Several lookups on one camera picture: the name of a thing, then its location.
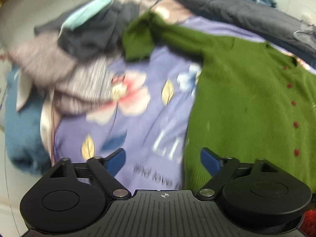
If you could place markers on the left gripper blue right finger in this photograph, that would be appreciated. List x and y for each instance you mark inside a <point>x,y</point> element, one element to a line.
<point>211,161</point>

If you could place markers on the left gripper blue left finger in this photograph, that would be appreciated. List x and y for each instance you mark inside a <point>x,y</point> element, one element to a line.
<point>115,161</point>

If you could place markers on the green knit sweater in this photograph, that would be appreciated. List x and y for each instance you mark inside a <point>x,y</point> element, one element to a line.
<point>252,101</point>

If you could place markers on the pink grey clothes pile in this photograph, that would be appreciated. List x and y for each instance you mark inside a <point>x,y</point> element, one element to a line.
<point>43,60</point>

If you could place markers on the purple floral bed sheet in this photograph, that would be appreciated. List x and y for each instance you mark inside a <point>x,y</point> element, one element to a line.
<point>148,116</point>

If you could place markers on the striped grey garment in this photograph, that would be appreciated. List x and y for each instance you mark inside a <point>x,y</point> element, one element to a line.
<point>88,87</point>

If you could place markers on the dark grey garment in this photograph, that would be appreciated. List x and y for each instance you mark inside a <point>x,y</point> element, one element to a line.
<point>100,33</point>

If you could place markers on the dark grey blanket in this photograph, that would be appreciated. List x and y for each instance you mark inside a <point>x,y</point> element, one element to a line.
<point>252,17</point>

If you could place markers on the light blue garment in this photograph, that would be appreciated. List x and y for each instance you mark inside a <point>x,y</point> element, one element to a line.
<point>83,14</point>

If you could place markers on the grey white garment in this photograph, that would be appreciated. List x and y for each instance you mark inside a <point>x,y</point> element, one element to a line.
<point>306,33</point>

